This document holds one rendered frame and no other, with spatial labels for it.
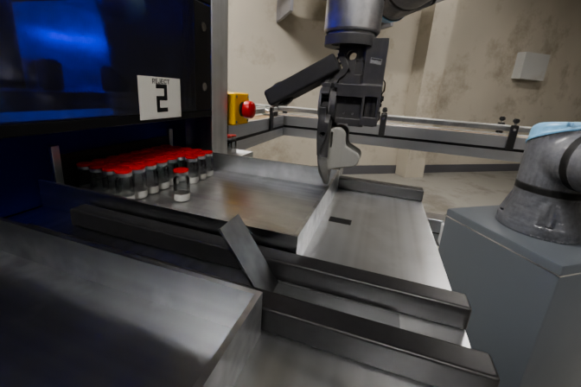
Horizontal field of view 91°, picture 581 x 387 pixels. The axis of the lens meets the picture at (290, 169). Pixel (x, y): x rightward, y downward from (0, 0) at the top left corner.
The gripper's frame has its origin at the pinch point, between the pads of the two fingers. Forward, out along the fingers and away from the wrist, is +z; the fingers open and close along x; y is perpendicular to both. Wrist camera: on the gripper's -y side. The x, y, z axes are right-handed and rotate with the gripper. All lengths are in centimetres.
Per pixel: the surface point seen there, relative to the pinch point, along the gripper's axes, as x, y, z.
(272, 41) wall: 276, -120, -64
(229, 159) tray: 5.6, -19.6, 1.3
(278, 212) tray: -8.8, -3.8, 3.7
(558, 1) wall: 511, 223, -162
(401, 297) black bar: -22.1, 11.2, 2.4
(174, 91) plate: -4.2, -23.9, -11.1
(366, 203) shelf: 1.2, 7.2, 3.9
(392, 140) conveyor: 82, 13, 5
